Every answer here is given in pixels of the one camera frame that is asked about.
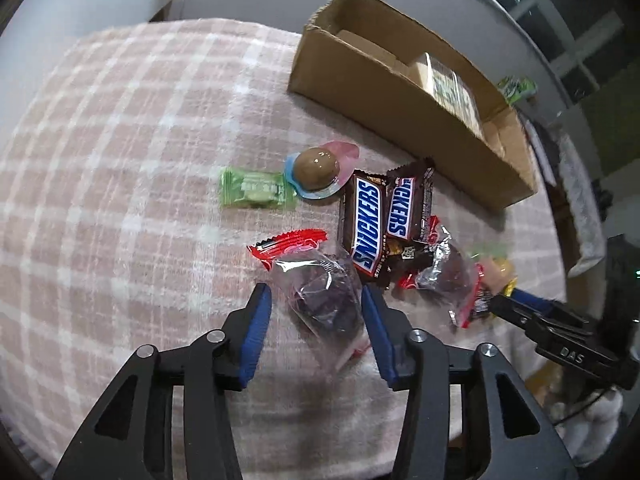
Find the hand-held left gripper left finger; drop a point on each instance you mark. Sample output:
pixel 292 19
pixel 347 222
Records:
pixel 255 340

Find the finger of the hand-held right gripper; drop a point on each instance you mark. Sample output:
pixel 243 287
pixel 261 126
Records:
pixel 535 302
pixel 510 312

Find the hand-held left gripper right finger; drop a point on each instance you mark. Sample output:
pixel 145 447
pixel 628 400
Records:
pixel 377 340

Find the yellow candy packet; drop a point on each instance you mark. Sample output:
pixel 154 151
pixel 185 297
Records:
pixel 509 285

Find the cream egg candy blister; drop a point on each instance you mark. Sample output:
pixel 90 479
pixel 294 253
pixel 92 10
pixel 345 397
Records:
pixel 492 266

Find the red clear snack packet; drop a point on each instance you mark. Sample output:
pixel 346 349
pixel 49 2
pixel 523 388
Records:
pixel 450 270
pixel 320 290

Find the large brown chocolate bar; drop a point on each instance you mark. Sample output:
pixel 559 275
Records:
pixel 365 225

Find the small brown chocolate bar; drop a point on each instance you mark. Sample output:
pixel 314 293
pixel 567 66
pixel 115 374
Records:
pixel 405 205

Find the brown chocolate egg blister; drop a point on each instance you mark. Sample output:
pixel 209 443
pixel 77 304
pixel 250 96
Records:
pixel 315 165

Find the cardboard box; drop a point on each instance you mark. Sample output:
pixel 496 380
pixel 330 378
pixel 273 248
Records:
pixel 400 105

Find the white lace cloth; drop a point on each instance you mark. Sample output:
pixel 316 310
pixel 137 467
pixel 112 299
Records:
pixel 580 200

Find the white cloth bundle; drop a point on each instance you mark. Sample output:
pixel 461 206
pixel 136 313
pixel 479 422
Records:
pixel 595 425

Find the green candy packet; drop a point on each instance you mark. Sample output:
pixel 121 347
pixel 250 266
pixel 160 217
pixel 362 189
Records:
pixel 255 187

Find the green drink carton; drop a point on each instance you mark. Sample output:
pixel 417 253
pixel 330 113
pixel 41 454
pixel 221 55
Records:
pixel 517 87

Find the clear cracker packet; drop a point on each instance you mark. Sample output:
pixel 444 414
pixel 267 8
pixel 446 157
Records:
pixel 445 85

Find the window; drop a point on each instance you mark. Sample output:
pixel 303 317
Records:
pixel 575 15

